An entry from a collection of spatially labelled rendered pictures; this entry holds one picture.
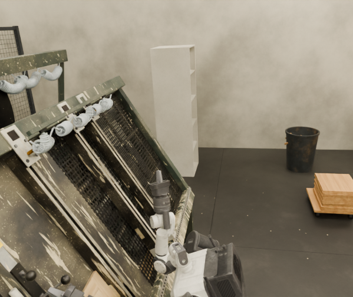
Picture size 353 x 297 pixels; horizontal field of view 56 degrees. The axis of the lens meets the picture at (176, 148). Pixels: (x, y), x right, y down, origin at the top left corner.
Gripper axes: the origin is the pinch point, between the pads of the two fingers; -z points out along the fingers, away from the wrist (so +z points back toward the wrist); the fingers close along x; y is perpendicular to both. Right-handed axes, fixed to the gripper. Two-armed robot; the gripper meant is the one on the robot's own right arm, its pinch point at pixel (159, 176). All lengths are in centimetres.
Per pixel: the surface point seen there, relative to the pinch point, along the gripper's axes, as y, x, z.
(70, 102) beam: 60, 12, -45
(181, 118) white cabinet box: 224, -262, -33
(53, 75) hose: 129, -14, -73
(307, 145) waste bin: 85, -396, 26
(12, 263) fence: 5, 73, 20
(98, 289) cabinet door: 11, 35, 49
